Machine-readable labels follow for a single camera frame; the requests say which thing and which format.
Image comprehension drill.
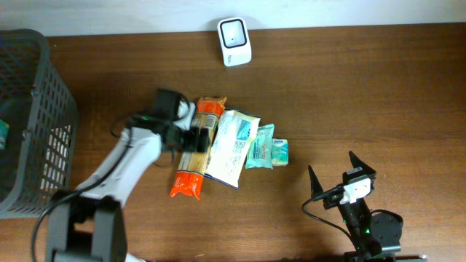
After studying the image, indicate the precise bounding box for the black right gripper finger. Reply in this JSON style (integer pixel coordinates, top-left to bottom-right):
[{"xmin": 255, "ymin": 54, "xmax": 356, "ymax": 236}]
[
  {"xmin": 308, "ymin": 165, "xmax": 323, "ymax": 199},
  {"xmin": 349, "ymin": 151, "xmax": 376, "ymax": 175}
]

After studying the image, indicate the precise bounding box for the orange spaghetti package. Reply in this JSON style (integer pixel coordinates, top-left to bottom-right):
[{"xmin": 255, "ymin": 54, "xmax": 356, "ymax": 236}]
[{"xmin": 170, "ymin": 97, "xmax": 227, "ymax": 200}]

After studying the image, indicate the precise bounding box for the teal Kleenex tissue pack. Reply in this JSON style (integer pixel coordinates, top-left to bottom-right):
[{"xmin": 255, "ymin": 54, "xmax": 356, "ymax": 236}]
[{"xmin": 272, "ymin": 138, "xmax": 289, "ymax": 167}]

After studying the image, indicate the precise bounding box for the white yellow wipes bag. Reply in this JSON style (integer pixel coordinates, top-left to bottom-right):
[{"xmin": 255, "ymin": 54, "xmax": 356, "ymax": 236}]
[{"xmin": 205, "ymin": 109, "xmax": 261, "ymax": 189}]

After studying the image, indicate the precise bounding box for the teal wet wipes pack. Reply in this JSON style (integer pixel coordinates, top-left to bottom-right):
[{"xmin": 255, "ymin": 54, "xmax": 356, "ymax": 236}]
[{"xmin": 245, "ymin": 124, "xmax": 275, "ymax": 169}]

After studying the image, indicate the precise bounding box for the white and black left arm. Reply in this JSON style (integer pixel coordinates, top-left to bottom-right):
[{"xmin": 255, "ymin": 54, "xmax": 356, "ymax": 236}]
[{"xmin": 42, "ymin": 115, "xmax": 210, "ymax": 261}]

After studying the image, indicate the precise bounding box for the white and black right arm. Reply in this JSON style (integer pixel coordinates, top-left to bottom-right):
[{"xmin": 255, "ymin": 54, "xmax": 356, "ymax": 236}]
[{"xmin": 301, "ymin": 151, "xmax": 427, "ymax": 262}]

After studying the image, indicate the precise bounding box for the white barcode scanner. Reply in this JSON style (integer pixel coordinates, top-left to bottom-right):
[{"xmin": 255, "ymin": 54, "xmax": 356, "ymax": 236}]
[{"xmin": 217, "ymin": 17, "xmax": 252, "ymax": 67}]

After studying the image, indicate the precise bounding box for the grey plastic mesh basket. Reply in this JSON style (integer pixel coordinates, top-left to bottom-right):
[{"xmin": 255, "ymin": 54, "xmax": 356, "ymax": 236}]
[{"xmin": 1, "ymin": 29, "xmax": 79, "ymax": 219}]

